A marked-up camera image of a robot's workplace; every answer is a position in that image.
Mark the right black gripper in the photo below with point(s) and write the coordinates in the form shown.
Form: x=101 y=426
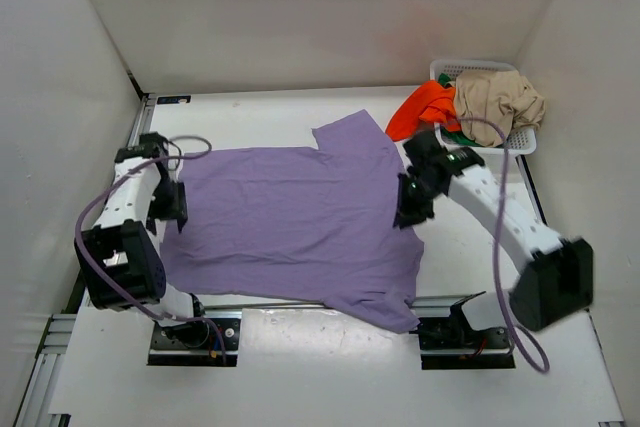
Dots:
x=413 y=207

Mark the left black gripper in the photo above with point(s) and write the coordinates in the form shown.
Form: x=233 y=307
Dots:
x=176 y=201

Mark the purple t shirt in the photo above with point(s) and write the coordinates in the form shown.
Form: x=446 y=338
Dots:
x=313 y=224

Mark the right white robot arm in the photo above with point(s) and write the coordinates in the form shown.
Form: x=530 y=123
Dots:
x=555 y=275

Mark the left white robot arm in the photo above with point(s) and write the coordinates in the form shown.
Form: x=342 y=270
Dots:
x=118 y=235

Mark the green t shirt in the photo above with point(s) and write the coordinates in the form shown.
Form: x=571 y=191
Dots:
x=467 y=139

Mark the orange t shirt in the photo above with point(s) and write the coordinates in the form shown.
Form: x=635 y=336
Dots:
x=428 y=105

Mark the white plastic basket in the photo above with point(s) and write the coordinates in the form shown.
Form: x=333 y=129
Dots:
x=520 y=142

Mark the blue label sticker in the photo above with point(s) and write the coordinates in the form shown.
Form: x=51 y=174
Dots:
x=172 y=100

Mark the beige t shirt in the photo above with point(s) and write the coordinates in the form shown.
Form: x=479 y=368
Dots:
x=528 y=106

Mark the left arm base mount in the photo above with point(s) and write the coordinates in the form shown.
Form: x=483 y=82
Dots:
x=196 y=344

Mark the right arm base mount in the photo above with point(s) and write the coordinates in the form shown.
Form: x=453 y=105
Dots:
x=447 y=344

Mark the aluminium frame rail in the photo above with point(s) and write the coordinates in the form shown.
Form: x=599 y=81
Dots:
x=308 y=366

